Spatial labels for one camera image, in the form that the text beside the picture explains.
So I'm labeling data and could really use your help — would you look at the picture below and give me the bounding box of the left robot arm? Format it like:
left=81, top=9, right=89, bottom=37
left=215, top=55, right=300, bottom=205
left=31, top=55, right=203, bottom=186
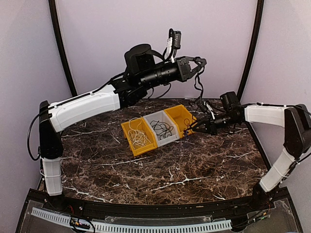
left=35, top=44, right=207, bottom=212

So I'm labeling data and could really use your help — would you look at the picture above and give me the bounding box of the right black frame post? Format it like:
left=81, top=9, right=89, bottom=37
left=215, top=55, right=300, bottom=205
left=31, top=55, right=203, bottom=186
left=237, top=0, right=264, bottom=100

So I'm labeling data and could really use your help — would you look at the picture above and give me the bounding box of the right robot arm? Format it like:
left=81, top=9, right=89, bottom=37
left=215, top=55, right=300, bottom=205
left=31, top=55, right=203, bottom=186
left=186, top=91, right=311, bottom=211

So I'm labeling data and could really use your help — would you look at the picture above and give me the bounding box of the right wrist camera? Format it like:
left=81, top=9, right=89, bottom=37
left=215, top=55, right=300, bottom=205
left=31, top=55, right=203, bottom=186
left=198, top=101, right=215, bottom=119

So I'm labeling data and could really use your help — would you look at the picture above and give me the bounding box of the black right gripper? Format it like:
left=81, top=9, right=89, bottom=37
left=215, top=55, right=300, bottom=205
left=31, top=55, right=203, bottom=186
left=192, top=111, right=238, bottom=135

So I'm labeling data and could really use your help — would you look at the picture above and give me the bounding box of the right yellow plastic bin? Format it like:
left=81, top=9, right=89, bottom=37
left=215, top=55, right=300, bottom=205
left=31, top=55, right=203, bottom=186
left=164, top=104, right=196, bottom=138

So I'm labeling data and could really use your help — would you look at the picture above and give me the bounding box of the yellow plastic bin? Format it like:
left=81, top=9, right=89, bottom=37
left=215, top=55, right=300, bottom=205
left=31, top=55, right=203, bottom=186
left=164, top=104, right=196, bottom=138
left=121, top=117, right=158, bottom=157

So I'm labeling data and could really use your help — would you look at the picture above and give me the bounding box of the black frame post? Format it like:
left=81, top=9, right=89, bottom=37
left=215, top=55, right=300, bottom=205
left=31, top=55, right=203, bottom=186
left=48, top=0, right=78, bottom=97
left=237, top=0, right=264, bottom=100

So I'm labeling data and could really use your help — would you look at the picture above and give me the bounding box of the white plastic bin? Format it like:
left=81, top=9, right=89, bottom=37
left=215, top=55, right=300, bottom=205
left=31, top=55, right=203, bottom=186
left=143, top=110, right=180, bottom=147

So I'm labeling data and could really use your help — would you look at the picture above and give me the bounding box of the left black frame post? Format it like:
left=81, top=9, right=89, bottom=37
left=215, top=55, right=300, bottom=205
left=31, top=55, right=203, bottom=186
left=48, top=0, right=78, bottom=97

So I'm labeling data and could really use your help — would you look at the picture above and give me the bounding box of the white slotted cable duct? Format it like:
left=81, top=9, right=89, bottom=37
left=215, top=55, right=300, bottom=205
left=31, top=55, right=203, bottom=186
left=31, top=207, right=232, bottom=233

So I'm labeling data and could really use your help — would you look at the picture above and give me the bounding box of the black front rail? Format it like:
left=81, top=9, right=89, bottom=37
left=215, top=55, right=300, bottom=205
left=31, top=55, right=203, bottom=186
left=45, top=195, right=269, bottom=218

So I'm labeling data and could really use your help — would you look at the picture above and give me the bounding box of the left yellow plastic bin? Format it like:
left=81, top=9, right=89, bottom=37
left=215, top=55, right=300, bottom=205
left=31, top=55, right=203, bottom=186
left=121, top=117, right=158, bottom=157

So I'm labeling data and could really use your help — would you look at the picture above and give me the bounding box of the black ribbon cable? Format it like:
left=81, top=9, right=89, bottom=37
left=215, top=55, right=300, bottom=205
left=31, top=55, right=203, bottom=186
left=188, top=63, right=207, bottom=115

